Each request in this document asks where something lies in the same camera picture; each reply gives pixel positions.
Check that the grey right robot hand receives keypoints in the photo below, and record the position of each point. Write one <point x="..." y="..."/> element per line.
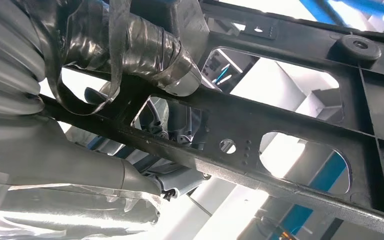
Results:
<point x="62" y="159"/>

